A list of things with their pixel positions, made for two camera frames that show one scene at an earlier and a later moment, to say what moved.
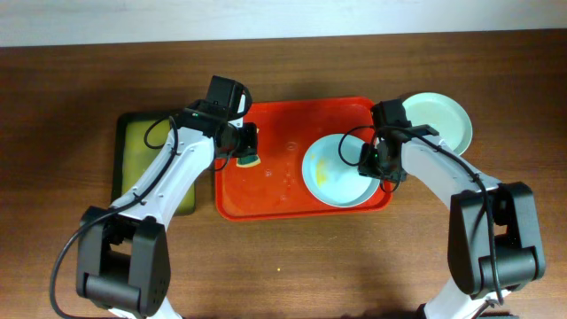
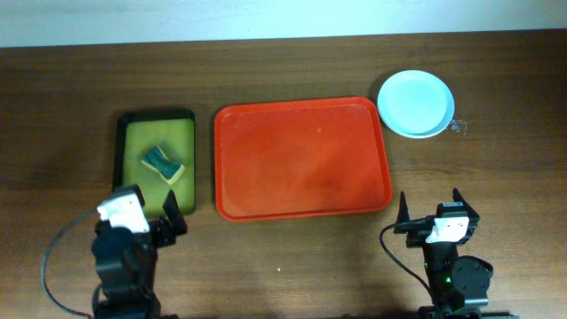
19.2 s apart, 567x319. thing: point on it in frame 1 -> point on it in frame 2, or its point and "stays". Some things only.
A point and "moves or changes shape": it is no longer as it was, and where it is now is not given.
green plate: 444,114 moves or changes shape
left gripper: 247,140 -> 160,230
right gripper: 368,168 -> 414,234
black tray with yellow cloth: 139,136 stays
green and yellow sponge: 247,161 moves or changes shape
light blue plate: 330,171 -> 416,104
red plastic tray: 285,129 stays
